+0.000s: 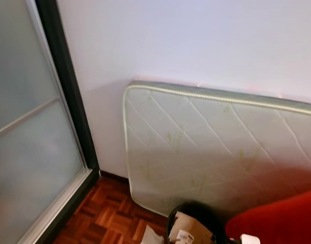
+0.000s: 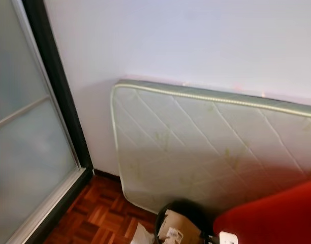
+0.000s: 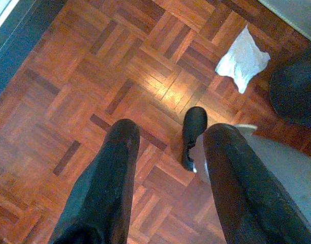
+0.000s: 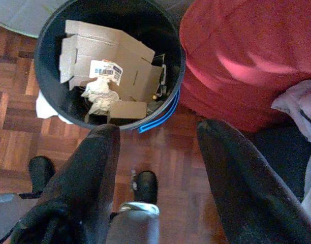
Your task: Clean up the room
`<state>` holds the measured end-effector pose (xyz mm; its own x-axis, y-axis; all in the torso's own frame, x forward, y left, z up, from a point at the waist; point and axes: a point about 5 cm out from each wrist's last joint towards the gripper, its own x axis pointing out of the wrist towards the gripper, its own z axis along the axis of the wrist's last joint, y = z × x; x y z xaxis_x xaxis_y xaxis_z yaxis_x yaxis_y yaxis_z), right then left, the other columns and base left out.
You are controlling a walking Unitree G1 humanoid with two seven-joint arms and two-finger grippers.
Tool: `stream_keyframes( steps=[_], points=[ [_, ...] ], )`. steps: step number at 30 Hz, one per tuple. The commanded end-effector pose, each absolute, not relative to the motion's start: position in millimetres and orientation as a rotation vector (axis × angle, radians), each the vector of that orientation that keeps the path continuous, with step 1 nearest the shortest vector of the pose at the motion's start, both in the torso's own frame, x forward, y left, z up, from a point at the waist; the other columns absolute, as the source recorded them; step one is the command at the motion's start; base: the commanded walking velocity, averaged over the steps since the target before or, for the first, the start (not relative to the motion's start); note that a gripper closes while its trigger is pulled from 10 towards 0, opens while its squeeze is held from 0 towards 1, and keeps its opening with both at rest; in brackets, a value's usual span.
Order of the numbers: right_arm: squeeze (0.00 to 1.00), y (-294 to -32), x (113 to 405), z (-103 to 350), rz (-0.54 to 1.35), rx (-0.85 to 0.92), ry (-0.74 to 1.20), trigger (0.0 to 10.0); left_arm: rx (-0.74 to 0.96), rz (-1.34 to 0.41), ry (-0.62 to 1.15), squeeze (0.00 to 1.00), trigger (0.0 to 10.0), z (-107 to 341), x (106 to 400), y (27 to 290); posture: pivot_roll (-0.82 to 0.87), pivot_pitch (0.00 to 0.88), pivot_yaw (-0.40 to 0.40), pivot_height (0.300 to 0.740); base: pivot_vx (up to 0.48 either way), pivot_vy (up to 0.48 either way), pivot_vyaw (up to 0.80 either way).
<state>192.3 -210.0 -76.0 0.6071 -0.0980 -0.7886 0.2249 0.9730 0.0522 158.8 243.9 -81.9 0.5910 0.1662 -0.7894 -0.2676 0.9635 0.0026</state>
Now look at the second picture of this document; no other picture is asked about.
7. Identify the quilted white green mattress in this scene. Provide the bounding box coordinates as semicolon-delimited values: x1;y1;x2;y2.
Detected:
110;79;311;217

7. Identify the red fabric sofa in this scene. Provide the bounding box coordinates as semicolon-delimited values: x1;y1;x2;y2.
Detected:
213;178;311;244

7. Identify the white crumpled paper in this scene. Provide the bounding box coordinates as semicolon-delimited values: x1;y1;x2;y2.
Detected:
131;224;156;244

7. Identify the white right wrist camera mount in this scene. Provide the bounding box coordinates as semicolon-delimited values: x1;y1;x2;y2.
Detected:
219;231;238;244

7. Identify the frosted glass sliding door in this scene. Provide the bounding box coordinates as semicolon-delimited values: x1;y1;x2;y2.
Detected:
0;0;94;244

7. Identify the black waste bin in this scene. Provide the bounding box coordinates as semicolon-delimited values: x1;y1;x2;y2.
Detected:
154;199;220;244

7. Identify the brown cardboard piece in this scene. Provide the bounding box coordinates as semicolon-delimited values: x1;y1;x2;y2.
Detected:
163;209;202;244

